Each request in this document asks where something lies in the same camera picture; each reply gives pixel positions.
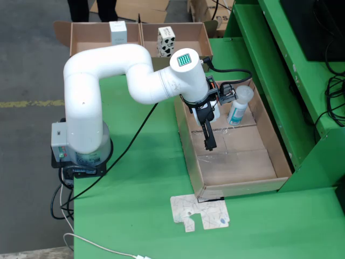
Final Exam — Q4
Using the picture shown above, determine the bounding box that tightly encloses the white carton box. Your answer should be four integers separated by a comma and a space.
109, 21, 128, 46

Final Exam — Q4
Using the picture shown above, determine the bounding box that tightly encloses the white cable with plug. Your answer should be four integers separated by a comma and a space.
59, 172, 153, 259

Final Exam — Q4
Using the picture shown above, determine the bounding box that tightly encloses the cow print carton box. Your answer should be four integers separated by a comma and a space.
157, 26, 176, 58

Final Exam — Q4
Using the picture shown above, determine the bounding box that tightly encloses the scribbled flat cardboard piece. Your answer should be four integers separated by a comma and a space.
169, 194, 231, 233

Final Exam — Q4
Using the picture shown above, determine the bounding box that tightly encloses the tangle of black cables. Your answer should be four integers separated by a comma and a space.
314, 40, 345, 135

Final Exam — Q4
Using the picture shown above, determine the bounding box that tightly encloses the green metal shelf unit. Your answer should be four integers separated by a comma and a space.
225, 0, 345, 194

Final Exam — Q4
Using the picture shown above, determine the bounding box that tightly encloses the thin black cable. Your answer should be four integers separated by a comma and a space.
210, 0, 234, 21

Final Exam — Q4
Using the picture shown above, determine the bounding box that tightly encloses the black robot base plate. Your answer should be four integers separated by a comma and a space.
51, 149, 114, 179

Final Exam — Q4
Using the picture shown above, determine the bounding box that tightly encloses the shallow cardboard tray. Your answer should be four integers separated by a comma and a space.
174, 78, 293, 200

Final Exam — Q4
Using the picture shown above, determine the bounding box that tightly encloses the black monitor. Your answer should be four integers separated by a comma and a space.
280, 0, 345, 62

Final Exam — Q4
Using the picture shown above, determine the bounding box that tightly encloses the white bottle with teal label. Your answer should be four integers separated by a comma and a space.
226, 85, 255, 127

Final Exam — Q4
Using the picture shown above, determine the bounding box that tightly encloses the printed brown cardboard box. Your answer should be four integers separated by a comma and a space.
188, 0, 235, 37

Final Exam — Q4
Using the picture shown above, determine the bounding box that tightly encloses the open brown cardboard box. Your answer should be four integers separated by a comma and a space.
53, 21, 144, 59
140, 20, 219, 73

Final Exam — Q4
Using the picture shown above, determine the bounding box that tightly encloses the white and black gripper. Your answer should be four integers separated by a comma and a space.
188, 98, 222, 151

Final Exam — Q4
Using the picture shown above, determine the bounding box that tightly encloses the black camera cable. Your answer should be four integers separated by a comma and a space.
202, 56, 253, 90

